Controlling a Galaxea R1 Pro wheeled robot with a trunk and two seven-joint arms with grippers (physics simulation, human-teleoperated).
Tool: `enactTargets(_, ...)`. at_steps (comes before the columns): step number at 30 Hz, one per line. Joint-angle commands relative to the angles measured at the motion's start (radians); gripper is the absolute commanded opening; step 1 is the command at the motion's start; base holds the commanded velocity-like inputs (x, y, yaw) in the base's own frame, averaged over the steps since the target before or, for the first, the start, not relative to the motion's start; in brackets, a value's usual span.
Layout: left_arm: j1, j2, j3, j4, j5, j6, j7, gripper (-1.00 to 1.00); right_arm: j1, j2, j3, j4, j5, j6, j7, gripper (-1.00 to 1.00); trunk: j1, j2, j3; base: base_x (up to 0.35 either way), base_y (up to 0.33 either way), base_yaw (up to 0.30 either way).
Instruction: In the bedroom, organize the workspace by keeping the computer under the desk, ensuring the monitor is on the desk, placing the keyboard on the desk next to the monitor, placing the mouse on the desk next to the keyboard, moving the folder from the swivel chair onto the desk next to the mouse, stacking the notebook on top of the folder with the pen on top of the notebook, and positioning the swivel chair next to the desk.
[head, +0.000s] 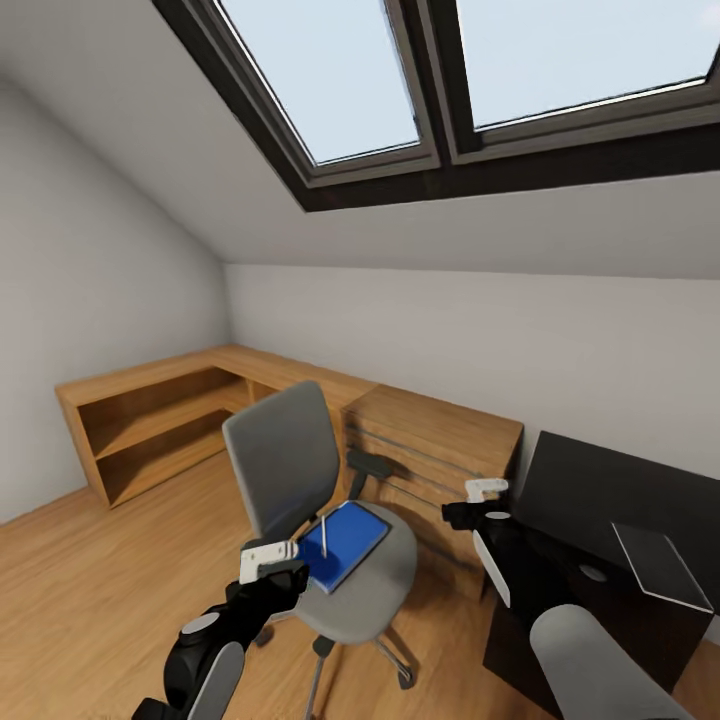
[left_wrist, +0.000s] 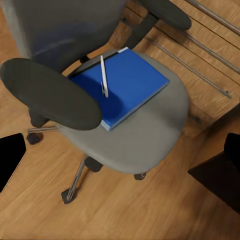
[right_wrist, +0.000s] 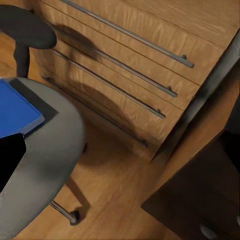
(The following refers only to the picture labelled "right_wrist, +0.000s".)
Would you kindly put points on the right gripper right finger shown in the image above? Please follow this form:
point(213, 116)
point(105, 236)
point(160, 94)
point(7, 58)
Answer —
point(232, 149)

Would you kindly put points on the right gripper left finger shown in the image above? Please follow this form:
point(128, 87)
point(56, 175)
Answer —
point(12, 149)

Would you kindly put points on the folder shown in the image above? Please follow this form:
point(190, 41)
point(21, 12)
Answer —
point(17, 115)

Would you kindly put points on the bookcase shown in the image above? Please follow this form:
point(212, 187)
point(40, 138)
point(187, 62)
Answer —
point(8, 46)

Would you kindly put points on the swivel chair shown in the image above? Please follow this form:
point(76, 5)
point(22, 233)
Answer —
point(54, 147)

